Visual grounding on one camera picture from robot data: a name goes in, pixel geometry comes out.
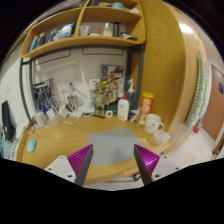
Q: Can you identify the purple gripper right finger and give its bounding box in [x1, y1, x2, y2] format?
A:
[134, 144, 160, 185]

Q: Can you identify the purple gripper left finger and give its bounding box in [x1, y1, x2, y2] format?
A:
[67, 144, 93, 186]

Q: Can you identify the grey mouse pad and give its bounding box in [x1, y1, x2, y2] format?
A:
[88, 128, 141, 167]

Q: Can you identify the light blue computer mouse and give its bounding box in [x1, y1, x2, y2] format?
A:
[27, 139, 37, 152]

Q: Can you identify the clear plastic cup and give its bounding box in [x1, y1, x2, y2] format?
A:
[153, 130, 170, 145]

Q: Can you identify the white ceramic mug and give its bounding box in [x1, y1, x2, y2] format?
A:
[145, 114, 165, 133]

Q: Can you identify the white power strip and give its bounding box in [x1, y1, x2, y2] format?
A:
[59, 107, 82, 118]

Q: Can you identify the small white cube clock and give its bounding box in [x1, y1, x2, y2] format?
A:
[106, 110, 113, 118]

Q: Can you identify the white bottle red cap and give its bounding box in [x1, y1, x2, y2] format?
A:
[117, 93, 130, 121]

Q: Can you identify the red yellow chips can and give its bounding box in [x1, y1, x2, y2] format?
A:
[138, 92, 154, 126]

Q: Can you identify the dark spray bottle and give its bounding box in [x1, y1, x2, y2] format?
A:
[127, 79, 136, 109]

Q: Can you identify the blue model kit box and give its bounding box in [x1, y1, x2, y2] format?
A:
[33, 79, 57, 113]

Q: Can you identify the black monitor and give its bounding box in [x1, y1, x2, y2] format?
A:
[1, 101, 15, 140]

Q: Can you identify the brown door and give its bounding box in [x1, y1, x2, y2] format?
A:
[203, 65, 224, 140]

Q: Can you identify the wooden wardrobe panel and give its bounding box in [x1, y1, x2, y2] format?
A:
[141, 0, 199, 149]

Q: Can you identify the poster on wall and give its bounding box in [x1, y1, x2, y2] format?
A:
[101, 65, 123, 81]

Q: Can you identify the wooden wall shelf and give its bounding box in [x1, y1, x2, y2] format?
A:
[20, 0, 146, 58]

